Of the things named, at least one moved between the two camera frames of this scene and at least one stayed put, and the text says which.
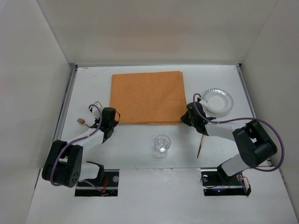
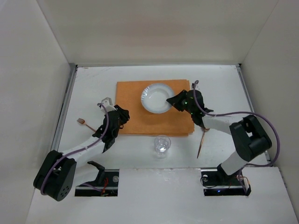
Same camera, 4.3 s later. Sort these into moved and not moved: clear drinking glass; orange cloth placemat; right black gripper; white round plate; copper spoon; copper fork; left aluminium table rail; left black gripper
Moved: right black gripper; orange cloth placemat; left black gripper; white round plate
Not moved: copper spoon; left aluminium table rail; clear drinking glass; copper fork
